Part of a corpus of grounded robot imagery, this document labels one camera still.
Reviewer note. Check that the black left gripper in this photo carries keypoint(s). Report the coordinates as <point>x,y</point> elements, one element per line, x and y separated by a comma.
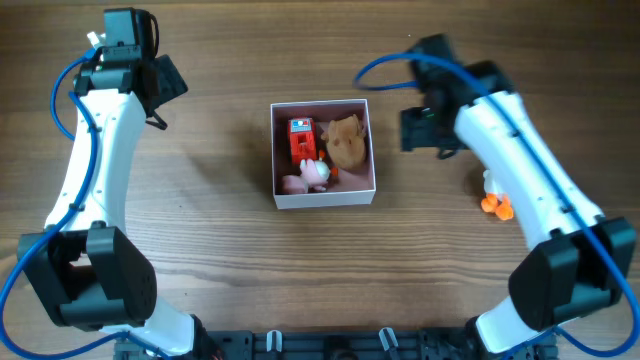
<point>175,84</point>

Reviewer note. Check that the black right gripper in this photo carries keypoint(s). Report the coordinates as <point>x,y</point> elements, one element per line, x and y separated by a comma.
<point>413,130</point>

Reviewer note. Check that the brown plush toy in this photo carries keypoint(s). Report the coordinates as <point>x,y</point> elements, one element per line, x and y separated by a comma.
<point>345,142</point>

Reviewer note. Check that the white cardboard box pink inside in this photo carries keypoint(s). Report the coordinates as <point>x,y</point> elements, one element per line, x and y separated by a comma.
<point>347,187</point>

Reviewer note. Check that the white plush duck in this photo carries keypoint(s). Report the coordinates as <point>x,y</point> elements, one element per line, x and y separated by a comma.
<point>496,200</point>

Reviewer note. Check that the red toy truck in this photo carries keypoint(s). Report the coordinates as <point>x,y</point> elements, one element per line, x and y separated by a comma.
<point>302,139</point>

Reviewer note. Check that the pink plush pig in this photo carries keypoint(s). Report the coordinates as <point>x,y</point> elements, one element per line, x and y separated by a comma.
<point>314,176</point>

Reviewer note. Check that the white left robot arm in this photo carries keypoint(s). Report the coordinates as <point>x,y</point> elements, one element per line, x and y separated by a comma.
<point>85,271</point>

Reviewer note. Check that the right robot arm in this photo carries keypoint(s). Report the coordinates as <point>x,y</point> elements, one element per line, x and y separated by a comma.
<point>578,258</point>

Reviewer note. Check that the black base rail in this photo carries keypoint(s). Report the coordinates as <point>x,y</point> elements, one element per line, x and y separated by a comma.
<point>425,344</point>

